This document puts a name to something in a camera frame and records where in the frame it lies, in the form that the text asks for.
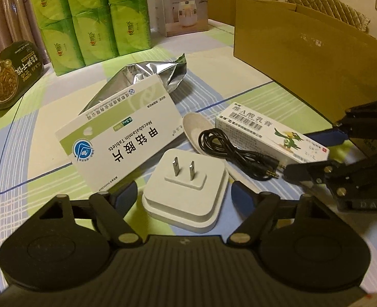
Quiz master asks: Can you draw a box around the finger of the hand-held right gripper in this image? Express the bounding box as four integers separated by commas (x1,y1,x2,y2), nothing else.
304,102,377,148
283,153,377,193

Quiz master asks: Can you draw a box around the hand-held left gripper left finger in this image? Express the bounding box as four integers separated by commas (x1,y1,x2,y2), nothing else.
39,182,142,248

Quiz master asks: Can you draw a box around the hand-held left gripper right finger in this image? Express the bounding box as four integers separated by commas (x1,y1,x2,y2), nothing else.
227,181,339,248

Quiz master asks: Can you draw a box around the black cable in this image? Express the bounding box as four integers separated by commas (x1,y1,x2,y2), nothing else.
196,129,286,180

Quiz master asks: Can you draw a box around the white power adapter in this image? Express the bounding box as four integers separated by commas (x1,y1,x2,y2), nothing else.
141,149,230,235

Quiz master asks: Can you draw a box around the white tablet medicine box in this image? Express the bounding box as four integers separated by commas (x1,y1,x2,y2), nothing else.
54,73,184,194

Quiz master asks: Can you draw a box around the white ointment box bird print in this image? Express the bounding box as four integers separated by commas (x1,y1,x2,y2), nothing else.
214,102,330,167

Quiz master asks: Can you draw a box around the large brown cardboard box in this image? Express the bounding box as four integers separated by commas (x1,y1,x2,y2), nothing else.
233,0,377,128

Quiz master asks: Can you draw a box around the silver foil bag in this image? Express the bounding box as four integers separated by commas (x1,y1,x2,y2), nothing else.
78,54,189,116

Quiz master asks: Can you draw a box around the plaid cloth-covered desktop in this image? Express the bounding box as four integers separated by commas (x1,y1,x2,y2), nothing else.
0,19,377,231

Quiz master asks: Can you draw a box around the white ceramic spoon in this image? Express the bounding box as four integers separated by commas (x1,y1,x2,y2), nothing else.
182,113,250,183

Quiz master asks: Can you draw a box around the quilted beige chair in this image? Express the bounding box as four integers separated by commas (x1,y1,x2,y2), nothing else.
284,0,371,34

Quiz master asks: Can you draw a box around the dark green instant rice bowl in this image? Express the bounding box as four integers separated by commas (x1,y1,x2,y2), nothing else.
0,40,46,112

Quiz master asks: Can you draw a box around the stack of green tissue packs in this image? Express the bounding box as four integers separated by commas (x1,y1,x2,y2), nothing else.
28,0,151,77

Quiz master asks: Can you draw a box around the white humidifier carton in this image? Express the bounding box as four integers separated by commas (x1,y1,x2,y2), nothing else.
144,0,210,37

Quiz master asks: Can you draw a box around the brown curtain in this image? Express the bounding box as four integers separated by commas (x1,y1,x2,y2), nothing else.
0,0,48,68

